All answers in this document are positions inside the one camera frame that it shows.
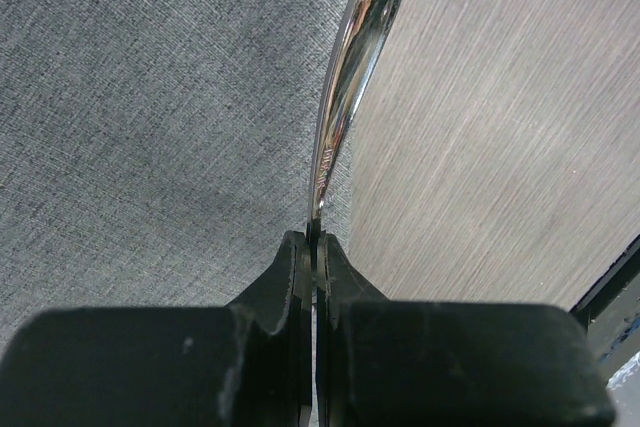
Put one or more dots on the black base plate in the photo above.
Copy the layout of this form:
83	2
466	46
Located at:
609	310

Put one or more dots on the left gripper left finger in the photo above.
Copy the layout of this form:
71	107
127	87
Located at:
247	363

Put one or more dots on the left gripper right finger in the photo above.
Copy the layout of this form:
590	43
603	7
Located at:
383	362

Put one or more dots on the grey napkin white stitching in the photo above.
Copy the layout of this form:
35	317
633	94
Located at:
153	152

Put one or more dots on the silver metal fork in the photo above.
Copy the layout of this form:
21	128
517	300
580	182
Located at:
361	36

